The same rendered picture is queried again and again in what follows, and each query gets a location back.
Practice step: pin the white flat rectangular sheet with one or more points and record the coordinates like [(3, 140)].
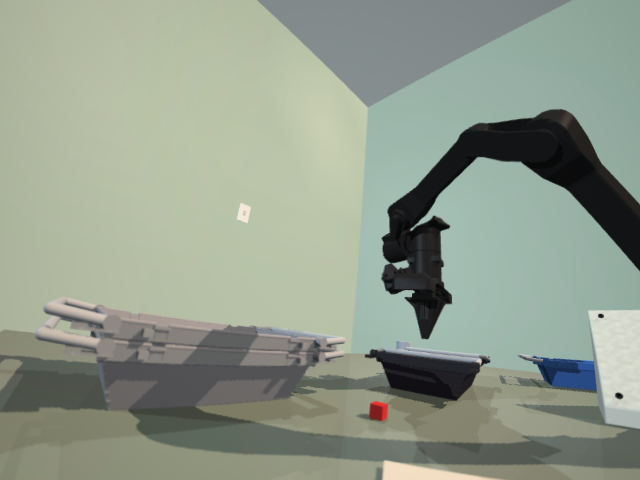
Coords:
[(397, 471)]

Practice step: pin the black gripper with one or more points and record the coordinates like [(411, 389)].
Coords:
[(430, 295)]

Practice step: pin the small red block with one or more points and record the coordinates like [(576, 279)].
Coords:
[(378, 410)]

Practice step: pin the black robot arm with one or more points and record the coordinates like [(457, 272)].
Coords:
[(553, 145)]

